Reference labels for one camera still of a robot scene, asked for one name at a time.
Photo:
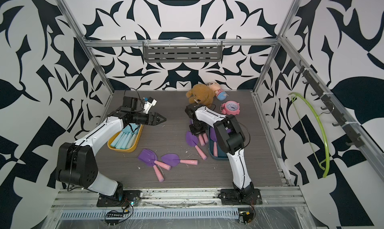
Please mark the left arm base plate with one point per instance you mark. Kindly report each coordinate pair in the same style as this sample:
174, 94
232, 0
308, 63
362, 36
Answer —
123, 198

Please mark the light blue shovel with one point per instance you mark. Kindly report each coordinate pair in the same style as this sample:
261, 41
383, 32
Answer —
126, 138

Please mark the yellow plastic storage box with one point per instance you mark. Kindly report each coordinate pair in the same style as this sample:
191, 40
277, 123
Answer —
133, 148

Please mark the white perforated cable duct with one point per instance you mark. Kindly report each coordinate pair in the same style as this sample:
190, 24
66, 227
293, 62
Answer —
199, 213

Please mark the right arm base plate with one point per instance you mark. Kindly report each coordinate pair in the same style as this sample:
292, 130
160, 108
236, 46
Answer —
235, 197

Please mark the black wall hook rail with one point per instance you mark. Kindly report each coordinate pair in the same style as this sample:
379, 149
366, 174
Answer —
331, 108

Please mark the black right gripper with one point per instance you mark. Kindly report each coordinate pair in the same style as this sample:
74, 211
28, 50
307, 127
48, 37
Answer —
195, 132

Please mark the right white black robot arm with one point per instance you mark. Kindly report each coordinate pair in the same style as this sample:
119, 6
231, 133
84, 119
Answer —
230, 139

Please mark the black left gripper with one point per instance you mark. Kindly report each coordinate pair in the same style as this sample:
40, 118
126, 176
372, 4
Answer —
158, 117

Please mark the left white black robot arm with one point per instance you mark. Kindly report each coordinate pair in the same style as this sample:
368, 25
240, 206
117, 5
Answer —
76, 164

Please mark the purple shovel pink handle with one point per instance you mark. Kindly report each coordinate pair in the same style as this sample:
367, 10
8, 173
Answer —
158, 173
173, 160
150, 159
192, 141
214, 139

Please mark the small pig doll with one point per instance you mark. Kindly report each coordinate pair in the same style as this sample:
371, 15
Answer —
220, 94

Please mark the brown plush dog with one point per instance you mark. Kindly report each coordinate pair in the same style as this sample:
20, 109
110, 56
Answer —
200, 94

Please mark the dark teal storage box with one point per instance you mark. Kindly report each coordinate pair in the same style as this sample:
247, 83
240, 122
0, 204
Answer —
221, 155

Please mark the pink alarm clock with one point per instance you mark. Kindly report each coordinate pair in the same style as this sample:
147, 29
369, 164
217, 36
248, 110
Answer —
230, 108

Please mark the grey metal wall shelf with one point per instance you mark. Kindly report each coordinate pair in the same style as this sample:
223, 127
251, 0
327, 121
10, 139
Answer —
172, 51

